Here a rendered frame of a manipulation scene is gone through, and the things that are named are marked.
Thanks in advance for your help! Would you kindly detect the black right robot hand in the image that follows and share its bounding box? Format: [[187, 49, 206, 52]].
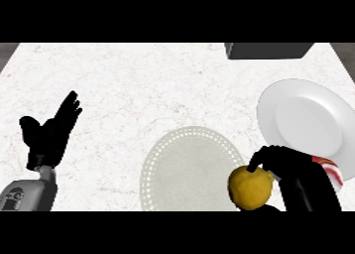
[[238, 145, 343, 212]]

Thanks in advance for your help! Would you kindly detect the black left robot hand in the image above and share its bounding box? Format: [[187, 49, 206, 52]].
[[18, 90, 85, 172]]

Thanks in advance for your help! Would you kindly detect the yellow lemon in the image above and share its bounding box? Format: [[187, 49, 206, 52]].
[[228, 165, 275, 211]]

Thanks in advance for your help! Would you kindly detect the white round plate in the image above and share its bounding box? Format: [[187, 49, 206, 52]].
[[256, 77, 355, 182]]

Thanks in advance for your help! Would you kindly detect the grey oval placemat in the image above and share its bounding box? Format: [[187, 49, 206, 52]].
[[138, 125, 249, 212]]

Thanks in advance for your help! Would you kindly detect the red and white can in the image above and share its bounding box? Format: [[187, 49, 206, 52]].
[[311, 156, 346, 192]]

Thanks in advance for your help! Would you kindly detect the dark grey box appliance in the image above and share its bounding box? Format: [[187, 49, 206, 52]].
[[223, 42, 316, 61]]

